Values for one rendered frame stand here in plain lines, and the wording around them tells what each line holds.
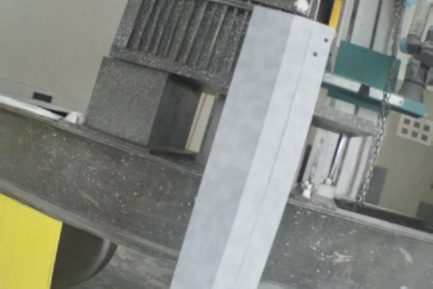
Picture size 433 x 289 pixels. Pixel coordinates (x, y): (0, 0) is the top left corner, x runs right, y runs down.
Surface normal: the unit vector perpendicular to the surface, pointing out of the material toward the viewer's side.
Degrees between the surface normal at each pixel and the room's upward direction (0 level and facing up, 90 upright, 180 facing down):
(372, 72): 90
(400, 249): 90
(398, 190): 90
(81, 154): 90
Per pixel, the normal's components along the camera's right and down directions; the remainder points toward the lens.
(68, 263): -0.18, -0.06
